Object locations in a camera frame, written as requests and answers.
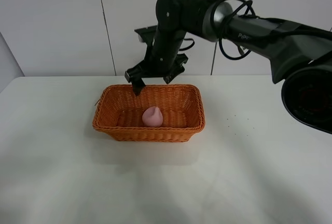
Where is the pink peach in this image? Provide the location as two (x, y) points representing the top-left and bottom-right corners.
(142, 107), (163, 128)

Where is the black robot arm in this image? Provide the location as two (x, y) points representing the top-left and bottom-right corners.
(125, 0), (331, 133)

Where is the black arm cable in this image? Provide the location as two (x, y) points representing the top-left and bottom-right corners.
(183, 0), (261, 61)

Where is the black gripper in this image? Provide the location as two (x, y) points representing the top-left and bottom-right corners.
(124, 26), (188, 96)

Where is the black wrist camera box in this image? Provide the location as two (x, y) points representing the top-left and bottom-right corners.
(134, 25), (157, 46)

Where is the orange woven rectangular basket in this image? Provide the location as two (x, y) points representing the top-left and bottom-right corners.
(92, 84), (205, 143)

